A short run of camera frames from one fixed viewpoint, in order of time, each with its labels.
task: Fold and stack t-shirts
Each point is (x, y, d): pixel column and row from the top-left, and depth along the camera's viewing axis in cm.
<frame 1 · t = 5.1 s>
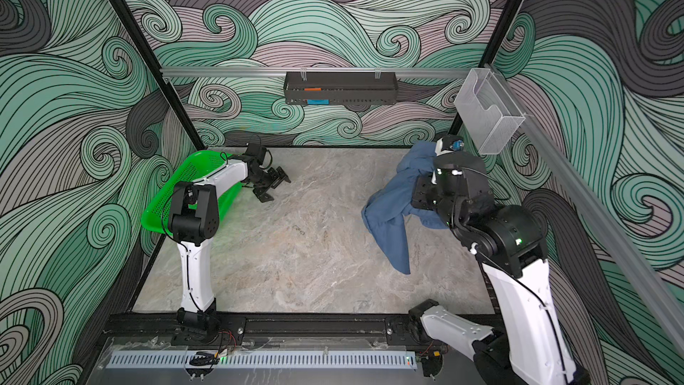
left hand: (285, 185, 101), fingers open
right hand: (428, 180, 57), fingers closed
blue t-shirt: (385, 213, 65), point 32 cm above the table

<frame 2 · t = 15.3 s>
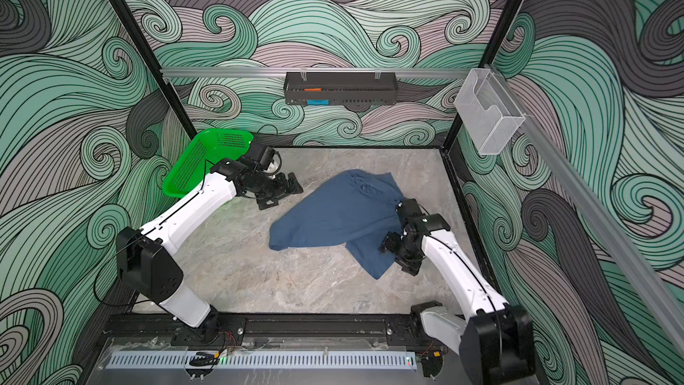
left hand: (292, 191, 81), fingers open
right hand: (392, 258, 79), fingers open
blue t-shirt: (355, 206, 100), point 3 cm above the table

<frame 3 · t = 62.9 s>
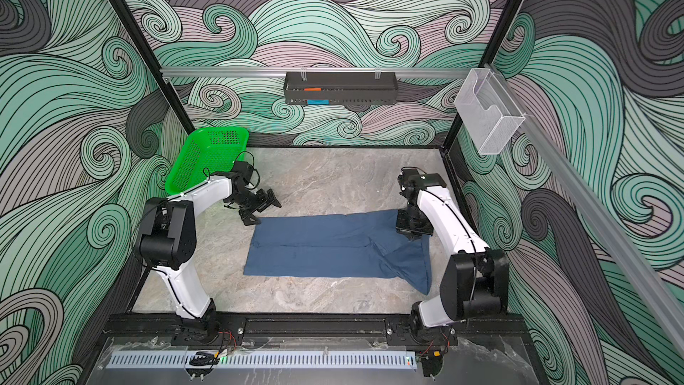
left hand: (271, 209, 94), fingers open
right hand: (415, 237, 79), fingers closed
blue t-shirt: (362, 244, 92), on the table

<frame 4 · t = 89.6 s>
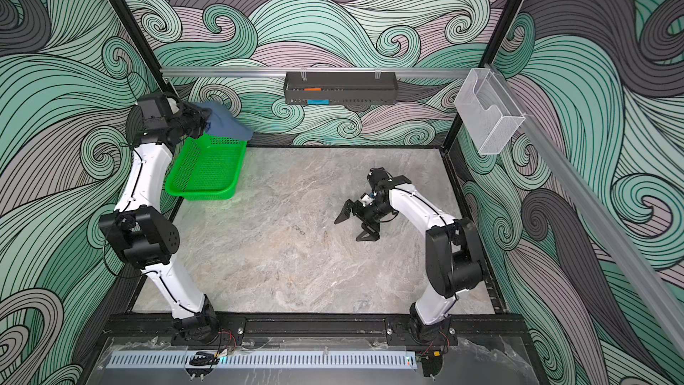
left hand: (210, 104, 82), fingers closed
right hand: (348, 231, 82), fingers open
blue t-shirt: (223, 123, 86), point 32 cm above the table

